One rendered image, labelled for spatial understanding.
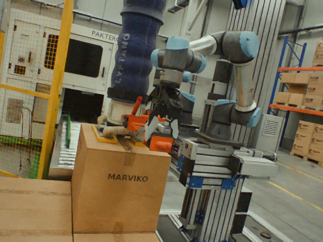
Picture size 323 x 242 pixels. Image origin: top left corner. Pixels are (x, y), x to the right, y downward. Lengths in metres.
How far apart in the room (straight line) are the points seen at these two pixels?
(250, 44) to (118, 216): 0.99
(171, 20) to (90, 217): 10.83
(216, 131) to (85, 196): 0.79
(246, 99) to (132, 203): 0.77
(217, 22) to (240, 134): 11.06
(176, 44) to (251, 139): 1.19
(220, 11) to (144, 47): 11.62
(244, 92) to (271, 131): 0.63
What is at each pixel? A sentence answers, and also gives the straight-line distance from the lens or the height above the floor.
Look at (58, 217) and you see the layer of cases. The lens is 1.42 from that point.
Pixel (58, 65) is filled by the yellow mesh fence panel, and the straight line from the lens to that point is 2.52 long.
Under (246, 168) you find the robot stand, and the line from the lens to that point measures 1.53.
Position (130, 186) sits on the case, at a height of 0.78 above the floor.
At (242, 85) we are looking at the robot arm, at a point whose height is 1.35.
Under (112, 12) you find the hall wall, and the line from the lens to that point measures 11.02.
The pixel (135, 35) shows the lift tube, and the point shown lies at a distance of 1.37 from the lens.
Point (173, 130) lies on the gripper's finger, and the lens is 0.89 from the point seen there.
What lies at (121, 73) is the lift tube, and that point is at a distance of 1.36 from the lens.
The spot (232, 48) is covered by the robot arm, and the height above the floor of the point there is 1.50.
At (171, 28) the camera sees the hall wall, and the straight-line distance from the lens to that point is 11.65.
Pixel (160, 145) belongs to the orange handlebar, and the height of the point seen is 1.07.
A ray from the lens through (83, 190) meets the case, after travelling 1.22.
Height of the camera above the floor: 1.24
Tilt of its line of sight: 6 degrees down
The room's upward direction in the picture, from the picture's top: 11 degrees clockwise
